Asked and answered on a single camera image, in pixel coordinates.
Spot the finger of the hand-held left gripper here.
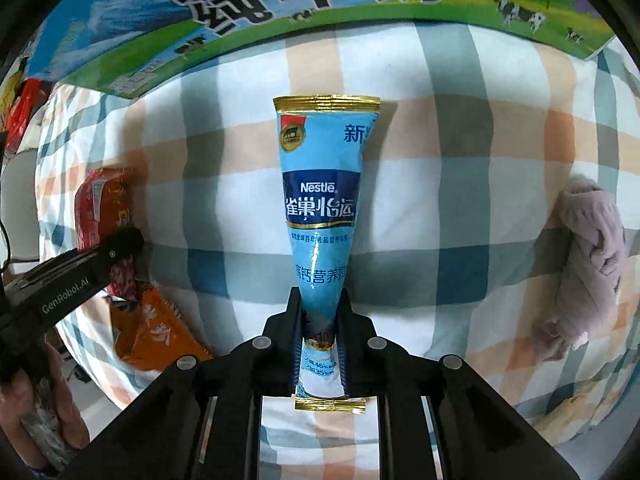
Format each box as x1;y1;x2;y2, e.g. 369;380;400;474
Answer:
77;226;146;272

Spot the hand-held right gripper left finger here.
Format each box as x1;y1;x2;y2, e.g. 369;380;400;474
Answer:
55;287;305;480

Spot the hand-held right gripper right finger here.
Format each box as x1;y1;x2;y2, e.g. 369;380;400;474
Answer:
335;289;593;480

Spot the blue milk powder packet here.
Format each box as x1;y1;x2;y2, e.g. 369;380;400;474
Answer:
272;94;382;416

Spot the person's left forearm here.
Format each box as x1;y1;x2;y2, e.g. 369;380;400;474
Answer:
0;345;83;468

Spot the red snack packet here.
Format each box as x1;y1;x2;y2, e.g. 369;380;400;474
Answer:
74;167;139;302

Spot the orange snack packet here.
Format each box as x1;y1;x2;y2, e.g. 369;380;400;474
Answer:
104;285;214;387

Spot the red plastic bag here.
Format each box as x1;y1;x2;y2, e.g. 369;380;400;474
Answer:
0;77;53;157

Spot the checked bed sheet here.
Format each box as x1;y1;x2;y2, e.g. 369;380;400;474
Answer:
34;19;640;443

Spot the mauve towel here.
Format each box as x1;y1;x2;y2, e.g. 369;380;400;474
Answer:
531;174;627;362

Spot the printed milk carton box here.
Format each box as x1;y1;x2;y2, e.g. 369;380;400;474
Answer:
24;0;617;99

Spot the black cable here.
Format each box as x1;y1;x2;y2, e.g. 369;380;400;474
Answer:
0;217;16;273

